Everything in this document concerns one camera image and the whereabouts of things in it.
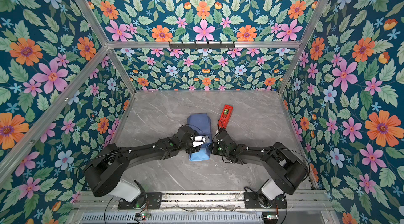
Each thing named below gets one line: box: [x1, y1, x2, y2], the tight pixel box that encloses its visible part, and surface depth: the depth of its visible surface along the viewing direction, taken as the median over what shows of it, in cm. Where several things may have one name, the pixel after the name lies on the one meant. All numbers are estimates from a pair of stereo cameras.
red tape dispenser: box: [216, 104, 234, 129], surface depth 101 cm
